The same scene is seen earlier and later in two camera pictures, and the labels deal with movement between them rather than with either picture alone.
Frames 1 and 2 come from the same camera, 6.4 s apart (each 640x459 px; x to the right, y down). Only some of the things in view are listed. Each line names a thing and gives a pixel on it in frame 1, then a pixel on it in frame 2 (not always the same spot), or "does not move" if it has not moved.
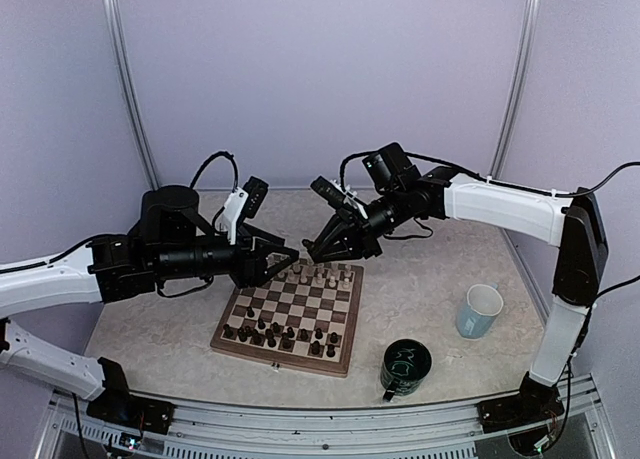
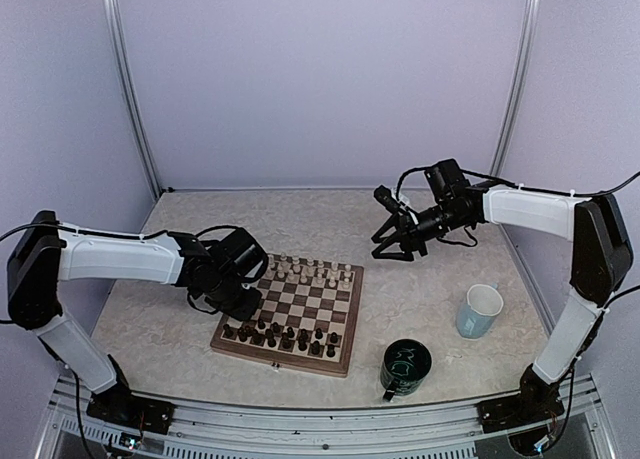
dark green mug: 406,363 does not move
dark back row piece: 257,338 does not move
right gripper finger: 330,227 -> 390,222
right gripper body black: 369,236 -> 416,241
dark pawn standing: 269,335 does not move
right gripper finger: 343,252 -> 378,252
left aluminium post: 111,6 does not move
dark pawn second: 286,338 does not move
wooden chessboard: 302,314 does not move
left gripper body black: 184,261 -> 223,298
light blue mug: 477,314 does not move
